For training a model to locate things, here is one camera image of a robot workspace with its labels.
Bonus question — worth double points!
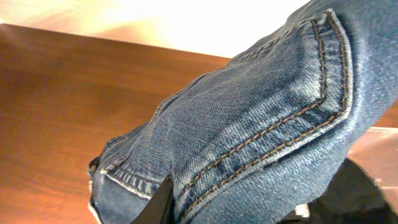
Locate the black shirt with white logo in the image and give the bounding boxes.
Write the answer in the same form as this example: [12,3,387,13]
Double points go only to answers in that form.
[279,159,397,224]

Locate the blue denim jeans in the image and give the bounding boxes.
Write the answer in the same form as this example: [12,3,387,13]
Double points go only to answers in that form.
[88,0,397,223]

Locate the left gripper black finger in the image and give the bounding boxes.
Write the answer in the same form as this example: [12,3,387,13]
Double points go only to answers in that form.
[131,174,175,224]

